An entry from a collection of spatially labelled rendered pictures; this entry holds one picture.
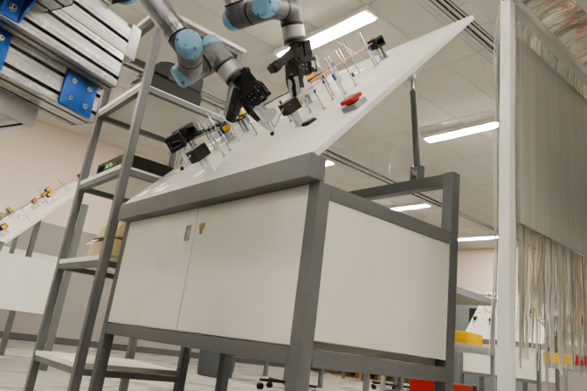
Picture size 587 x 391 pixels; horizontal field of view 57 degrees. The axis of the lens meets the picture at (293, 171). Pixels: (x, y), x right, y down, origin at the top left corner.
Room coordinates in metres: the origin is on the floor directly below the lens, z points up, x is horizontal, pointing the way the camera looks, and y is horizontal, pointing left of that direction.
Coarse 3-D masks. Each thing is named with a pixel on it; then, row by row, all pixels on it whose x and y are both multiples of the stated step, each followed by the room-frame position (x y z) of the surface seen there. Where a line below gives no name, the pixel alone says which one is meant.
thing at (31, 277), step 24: (48, 192) 4.59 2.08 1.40; (72, 192) 4.50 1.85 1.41; (24, 216) 4.74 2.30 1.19; (0, 240) 4.23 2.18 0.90; (0, 264) 4.09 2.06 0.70; (24, 264) 4.20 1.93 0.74; (48, 264) 4.31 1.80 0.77; (0, 288) 4.12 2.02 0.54; (24, 288) 4.23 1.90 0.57; (48, 288) 4.34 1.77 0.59; (48, 336) 4.38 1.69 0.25
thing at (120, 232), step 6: (102, 228) 2.47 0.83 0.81; (120, 228) 2.33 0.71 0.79; (102, 234) 2.43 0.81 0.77; (120, 234) 2.33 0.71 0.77; (102, 240) 2.36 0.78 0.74; (114, 240) 2.31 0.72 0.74; (120, 240) 2.34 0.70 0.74; (90, 246) 2.45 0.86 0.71; (96, 246) 2.40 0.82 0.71; (114, 246) 2.32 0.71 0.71; (120, 246) 2.33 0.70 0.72; (90, 252) 2.43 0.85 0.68; (96, 252) 2.39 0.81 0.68; (114, 252) 2.32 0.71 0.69
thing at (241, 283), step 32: (288, 192) 1.38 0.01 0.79; (224, 224) 1.61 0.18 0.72; (256, 224) 1.48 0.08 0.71; (288, 224) 1.36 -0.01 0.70; (192, 256) 1.73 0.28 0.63; (224, 256) 1.58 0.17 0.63; (256, 256) 1.46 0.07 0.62; (288, 256) 1.35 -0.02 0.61; (192, 288) 1.70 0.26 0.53; (224, 288) 1.56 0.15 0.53; (256, 288) 1.44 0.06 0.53; (288, 288) 1.34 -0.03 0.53; (192, 320) 1.68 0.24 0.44; (224, 320) 1.54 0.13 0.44; (256, 320) 1.43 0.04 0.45; (288, 320) 1.32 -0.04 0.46
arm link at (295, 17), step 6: (294, 0) 1.48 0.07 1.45; (294, 6) 1.47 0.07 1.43; (300, 6) 1.50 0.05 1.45; (294, 12) 1.48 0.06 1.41; (300, 12) 1.50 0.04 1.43; (288, 18) 1.49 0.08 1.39; (294, 18) 1.49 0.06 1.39; (300, 18) 1.50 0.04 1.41; (282, 24) 1.52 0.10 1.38; (288, 24) 1.50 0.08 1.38
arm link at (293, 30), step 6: (294, 24) 1.50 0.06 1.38; (300, 24) 1.51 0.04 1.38; (282, 30) 1.52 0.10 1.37; (288, 30) 1.51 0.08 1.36; (294, 30) 1.50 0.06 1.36; (300, 30) 1.51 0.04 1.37; (282, 36) 1.54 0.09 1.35; (288, 36) 1.52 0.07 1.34; (294, 36) 1.51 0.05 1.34; (300, 36) 1.52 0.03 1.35
